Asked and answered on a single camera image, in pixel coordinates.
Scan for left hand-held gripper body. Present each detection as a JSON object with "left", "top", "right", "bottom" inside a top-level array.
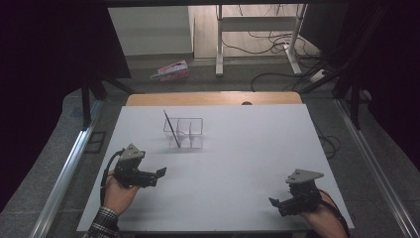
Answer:
[{"left": 114, "top": 143, "right": 158, "bottom": 189}]

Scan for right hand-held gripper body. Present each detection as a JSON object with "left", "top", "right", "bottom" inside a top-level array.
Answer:
[{"left": 278, "top": 169, "right": 325, "bottom": 218}]

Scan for thin black pen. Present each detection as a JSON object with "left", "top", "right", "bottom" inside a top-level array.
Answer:
[{"left": 162, "top": 109, "right": 182, "bottom": 149}]

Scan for clear plastic divided organizer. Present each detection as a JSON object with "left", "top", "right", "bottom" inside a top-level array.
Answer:
[{"left": 162, "top": 117, "right": 204, "bottom": 150}]

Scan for person's left hand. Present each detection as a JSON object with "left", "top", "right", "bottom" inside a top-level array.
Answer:
[{"left": 103, "top": 170, "right": 141, "bottom": 216}]

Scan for person's right hand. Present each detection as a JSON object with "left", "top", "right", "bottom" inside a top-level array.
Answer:
[{"left": 298, "top": 190, "right": 348, "bottom": 238}]

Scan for white table sheet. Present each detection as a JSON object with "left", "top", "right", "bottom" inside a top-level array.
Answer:
[{"left": 76, "top": 104, "right": 356, "bottom": 233}]

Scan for black metal stand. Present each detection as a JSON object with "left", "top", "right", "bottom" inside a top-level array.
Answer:
[
  {"left": 299, "top": 6, "right": 389, "bottom": 131},
  {"left": 79, "top": 67, "right": 142, "bottom": 129}
]

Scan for pink cardboard box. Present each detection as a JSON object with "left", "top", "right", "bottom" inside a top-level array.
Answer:
[{"left": 150, "top": 59, "right": 191, "bottom": 83}]

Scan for dark curtain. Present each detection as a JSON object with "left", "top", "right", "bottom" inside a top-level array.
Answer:
[
  {"left": 0, "top": 0, "right": 132, "bottom": 212},
  {"left": 298, "top": 0, "right": 420, "bottom": 173}
]

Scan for white power strip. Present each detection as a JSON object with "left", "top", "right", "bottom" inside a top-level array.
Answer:
[{"left": 309, "top": 68, "right": 328, "bottom": 83}]

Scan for white cabinet panel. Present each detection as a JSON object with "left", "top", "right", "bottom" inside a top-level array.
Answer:
[{"left": 107, "top": 6, "right": 195, "bottom": 57}]

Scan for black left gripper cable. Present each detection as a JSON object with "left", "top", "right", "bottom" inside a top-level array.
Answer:
[{"left": 99, "top": 149, "right": 125, "bottom": 206}]

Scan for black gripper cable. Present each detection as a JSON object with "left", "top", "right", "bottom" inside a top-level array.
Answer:
[
  {"left": 99, "top": 149, "right": 125, "bottom": 206},
  {"left": 317, "top": 189, "right": 352, "bottom": 238}
]

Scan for black rectangular floor frame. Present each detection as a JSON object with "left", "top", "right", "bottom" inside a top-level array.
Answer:
[{"left": 83, "top": 131, "right": 108, "bottom": 155}]

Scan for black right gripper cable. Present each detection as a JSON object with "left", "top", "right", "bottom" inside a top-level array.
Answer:
[{"left": 317, "top": 189, "right": 352, "bottom": 238}]

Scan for black floor cable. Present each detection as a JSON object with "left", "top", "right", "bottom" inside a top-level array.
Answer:
[
  {"left": 250, "top": 71, "right": 300, "bottom": 93},
  {"left": 312, "top": 122, "right": 343, "bottom": 161},
  {"left": 220, "top": 29, "right": 320, "bottom": 57}
]

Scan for aluminium rail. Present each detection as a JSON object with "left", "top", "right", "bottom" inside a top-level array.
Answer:
[
  {"left": 29, "top": 98, "right": 107, "bottom": 238},
  {"left": 334, "top": 98, "right": 420, "bottom": 238}
]

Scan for white metal desk frame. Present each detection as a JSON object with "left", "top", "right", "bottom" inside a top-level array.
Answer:
[{"left": 215, "top": 3, "right": 309, "bottom": 78}]

